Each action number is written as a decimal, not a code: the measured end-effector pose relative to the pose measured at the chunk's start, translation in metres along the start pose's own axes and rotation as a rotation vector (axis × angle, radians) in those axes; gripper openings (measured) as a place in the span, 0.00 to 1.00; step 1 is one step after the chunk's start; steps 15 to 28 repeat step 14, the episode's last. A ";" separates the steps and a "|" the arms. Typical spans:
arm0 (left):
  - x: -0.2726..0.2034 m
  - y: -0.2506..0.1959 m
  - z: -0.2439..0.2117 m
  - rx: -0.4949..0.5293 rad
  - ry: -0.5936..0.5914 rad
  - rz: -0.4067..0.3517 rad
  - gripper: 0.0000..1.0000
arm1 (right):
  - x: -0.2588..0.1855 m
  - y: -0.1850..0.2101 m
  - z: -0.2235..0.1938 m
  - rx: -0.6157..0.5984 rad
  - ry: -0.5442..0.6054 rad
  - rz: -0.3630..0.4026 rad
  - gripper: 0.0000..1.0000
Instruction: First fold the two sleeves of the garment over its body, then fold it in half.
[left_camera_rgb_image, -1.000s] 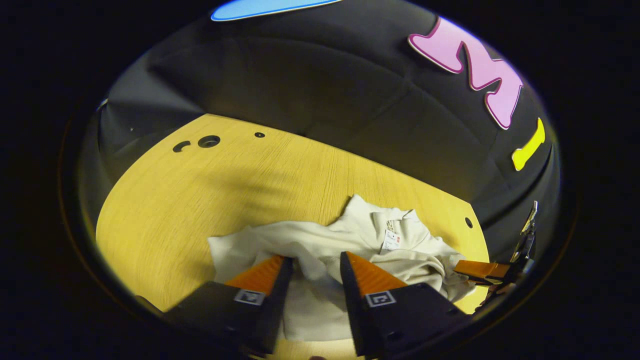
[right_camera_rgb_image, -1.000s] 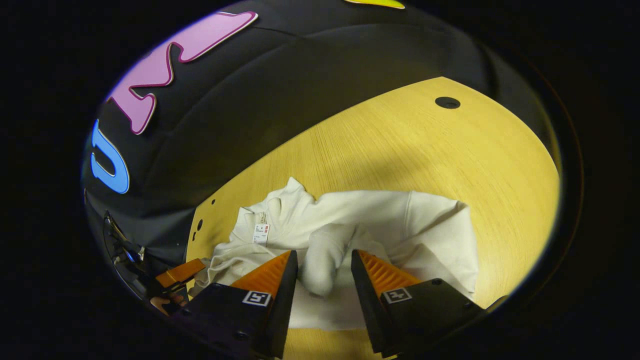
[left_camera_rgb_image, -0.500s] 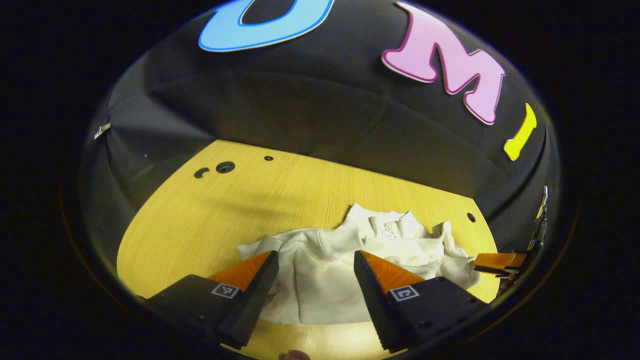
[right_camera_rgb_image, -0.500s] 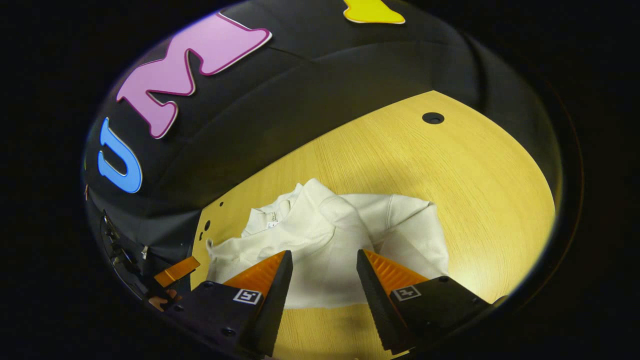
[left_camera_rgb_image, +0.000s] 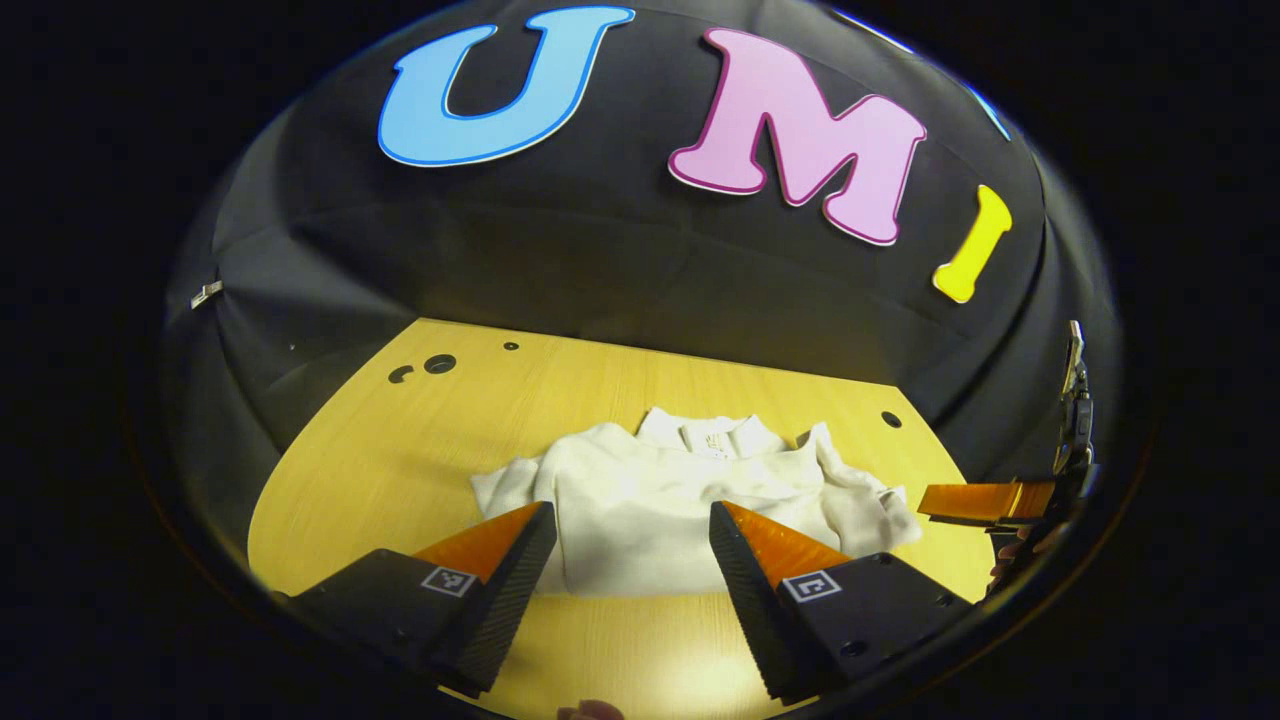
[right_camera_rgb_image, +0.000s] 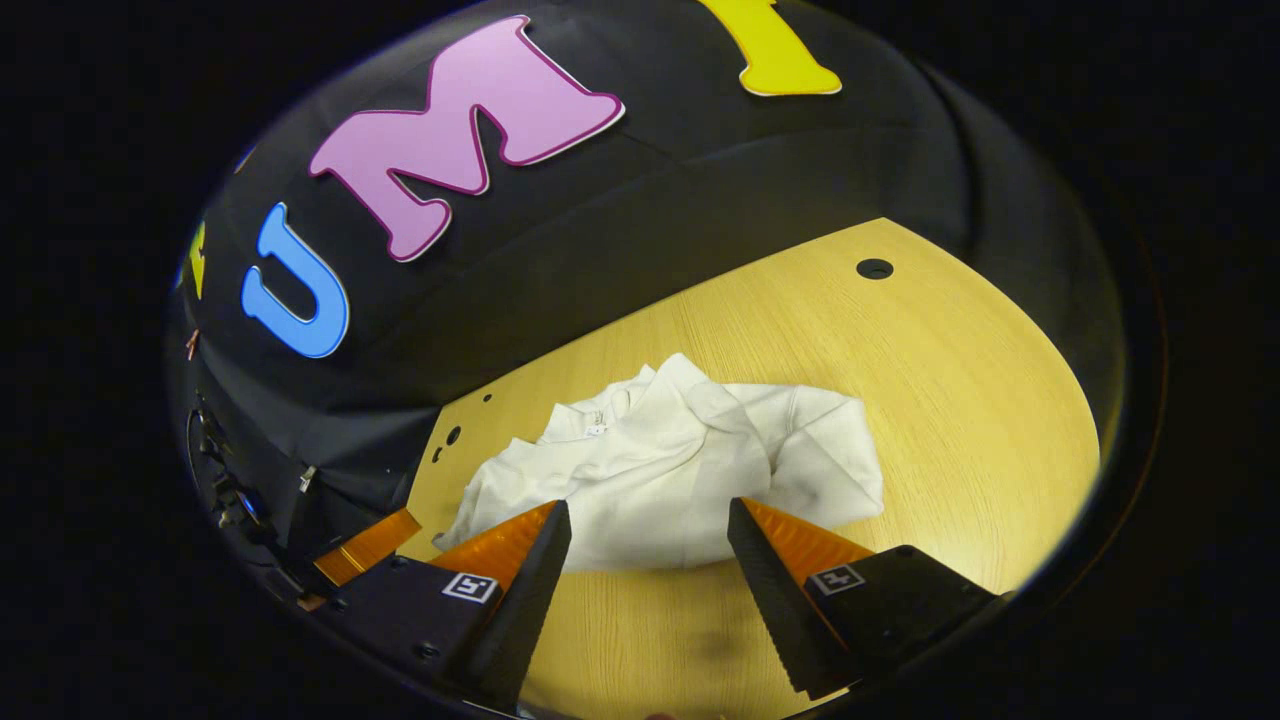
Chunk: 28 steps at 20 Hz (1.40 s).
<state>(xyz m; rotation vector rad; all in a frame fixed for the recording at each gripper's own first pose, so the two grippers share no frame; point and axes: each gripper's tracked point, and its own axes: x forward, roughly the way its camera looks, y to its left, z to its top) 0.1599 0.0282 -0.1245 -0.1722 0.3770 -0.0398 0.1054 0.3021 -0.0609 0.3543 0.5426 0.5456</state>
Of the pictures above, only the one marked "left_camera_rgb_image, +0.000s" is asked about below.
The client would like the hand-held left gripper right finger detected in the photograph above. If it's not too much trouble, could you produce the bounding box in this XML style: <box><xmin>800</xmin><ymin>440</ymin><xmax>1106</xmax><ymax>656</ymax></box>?
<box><xmin>708</xmin><ymin>500</ymin><xmax>976</xmax><ymax>704</ymax></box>

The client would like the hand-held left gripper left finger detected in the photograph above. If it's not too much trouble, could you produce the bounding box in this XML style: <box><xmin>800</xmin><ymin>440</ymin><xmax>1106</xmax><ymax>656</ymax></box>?
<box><xmin>270</xmin><ymin>500</ymin><xmax>559</xmax><ymax>699</ymax></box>

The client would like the cream white hoodie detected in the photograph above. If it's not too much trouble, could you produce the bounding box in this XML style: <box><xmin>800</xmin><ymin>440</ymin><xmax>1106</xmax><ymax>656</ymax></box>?
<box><xmin>470</xmin><ymin>406</ymin><xmax>923</xmax><ymax>599</ymax></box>

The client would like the black backdrop cloth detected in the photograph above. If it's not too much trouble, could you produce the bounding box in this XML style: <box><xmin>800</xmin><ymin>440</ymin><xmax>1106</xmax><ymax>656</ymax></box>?
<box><xmin>160</xmin><ymin>0</ymin><xmax>1121</xmax><ymax>591</ymax></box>

